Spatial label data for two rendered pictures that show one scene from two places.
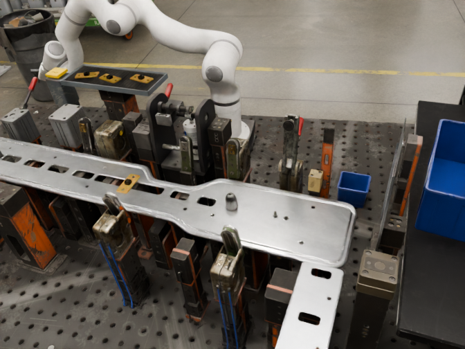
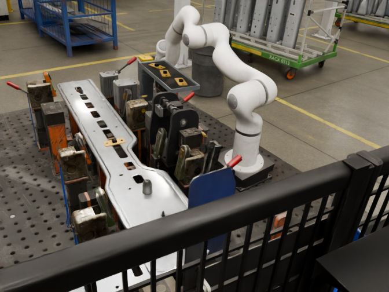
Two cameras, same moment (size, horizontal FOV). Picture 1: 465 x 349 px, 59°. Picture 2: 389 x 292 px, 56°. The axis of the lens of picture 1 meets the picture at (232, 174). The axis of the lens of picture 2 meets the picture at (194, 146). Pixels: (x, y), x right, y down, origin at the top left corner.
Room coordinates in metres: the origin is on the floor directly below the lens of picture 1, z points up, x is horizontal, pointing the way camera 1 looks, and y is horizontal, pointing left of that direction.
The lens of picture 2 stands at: (0.11, -0.64, 1.76)
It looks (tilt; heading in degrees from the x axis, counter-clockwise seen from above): 31 degrees down; 34
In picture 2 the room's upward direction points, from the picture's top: 4 degrees clockwise
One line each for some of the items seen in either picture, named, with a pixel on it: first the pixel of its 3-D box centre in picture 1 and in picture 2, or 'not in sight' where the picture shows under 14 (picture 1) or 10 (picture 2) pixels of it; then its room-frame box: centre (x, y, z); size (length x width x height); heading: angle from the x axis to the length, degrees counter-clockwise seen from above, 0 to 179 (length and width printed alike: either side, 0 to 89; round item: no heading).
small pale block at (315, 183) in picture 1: (313, 219); not in sight; (0.84, -0.23, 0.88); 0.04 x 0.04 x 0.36; 65
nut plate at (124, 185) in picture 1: (128, 182); (114, 141); (0.96, 0.32, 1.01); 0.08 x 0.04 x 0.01; 155
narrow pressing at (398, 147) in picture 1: (389, 190); (208, 232); (0.63, -0.34, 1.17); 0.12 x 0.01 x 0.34; 155
